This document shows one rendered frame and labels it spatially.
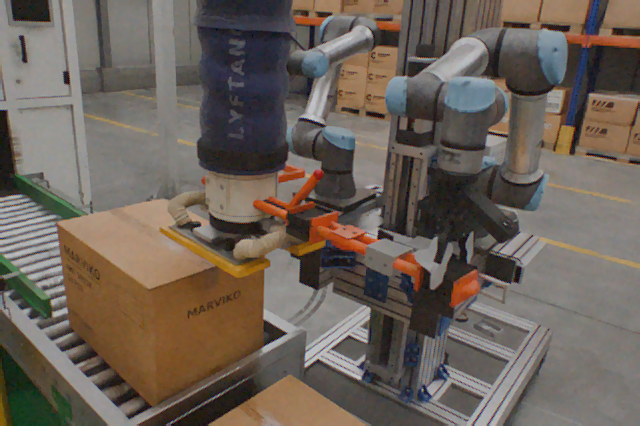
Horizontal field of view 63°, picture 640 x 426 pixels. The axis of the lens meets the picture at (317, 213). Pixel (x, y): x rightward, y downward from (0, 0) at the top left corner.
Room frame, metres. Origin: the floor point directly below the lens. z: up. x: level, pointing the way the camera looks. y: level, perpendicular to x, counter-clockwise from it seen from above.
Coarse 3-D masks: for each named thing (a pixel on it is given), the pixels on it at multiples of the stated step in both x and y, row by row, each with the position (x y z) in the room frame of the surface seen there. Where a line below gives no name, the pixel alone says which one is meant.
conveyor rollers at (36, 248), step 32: (0, 224) 2.49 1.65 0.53; (32, 224) 2.53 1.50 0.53; (32, 256) 2.12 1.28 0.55; (64, 288) 1.86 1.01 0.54; (32, 320) 1.61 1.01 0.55; (64, 320) 1.68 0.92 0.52; (64, 352) 1.44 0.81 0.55; (96, 352) 1.49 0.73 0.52; (96, 384) 1.31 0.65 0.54; (128, 384) 1.31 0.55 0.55; (128, 416) 1.19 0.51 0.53
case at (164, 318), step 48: (96, 240) 1.47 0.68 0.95; (144, 240) 1.49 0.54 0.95; (96, 288) 1.42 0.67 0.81; (144, 288) 1.21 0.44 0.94; (192, 288) 1.29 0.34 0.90; (240, 288) 1.42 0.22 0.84; (96, 336) 1.44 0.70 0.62; (144, 336) 1.22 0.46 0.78; (192, 336) 1.29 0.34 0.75; (240, 336) 1.42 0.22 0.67; (144, 384) 1.24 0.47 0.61; (192, 384) 1.28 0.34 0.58
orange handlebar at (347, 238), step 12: (288, 168) 1.52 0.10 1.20; (300, 168) 1.50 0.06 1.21; (204, 180) 1.33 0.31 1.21; (288, 180) 1.43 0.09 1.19; (264, 204) 1.17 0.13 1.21; (276, 216) 1.14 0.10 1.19; (324, 228) 1.04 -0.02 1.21; (336, 228) 1.06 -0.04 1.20; (348, 228) 1.04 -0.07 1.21; (336, 240) 1.01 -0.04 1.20; (348, 240) 0.99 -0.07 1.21; (360, 240) 1.01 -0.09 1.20; (372, 240) 1.00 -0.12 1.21; (360, 252) 0.96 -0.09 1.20; (396, 264) 0.90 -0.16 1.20; (408, 264) 0.89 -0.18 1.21; (468, 288) 0.81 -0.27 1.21
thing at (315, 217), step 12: (312, 204) 1.15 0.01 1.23; (288, 216) 1.08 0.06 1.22; (300, 216) 1.09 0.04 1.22; (312, 216) 1.09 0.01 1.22; (324, 216) 1.07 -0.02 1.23; (336, 216) 1.10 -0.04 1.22; (288, 228) 1.08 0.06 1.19; (300, 228) 1.07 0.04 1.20; (312, 228) 1.04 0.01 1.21; (312, 240) 1.04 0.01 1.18; (324, 240) 1.07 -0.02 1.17
